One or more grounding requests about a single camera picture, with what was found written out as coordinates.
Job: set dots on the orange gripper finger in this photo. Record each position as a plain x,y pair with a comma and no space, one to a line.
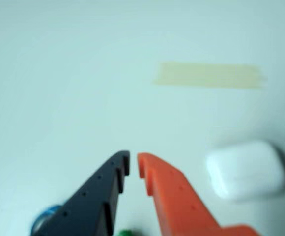
177,204

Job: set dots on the dark navy gripper finger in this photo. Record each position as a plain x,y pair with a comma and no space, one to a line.
88,204

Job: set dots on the blue round object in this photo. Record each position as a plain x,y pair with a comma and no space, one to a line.
43,216

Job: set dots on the white earbuds case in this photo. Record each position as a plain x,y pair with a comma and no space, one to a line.
245,168

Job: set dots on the long beige masking tape strip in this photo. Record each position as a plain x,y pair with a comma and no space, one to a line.
208,75

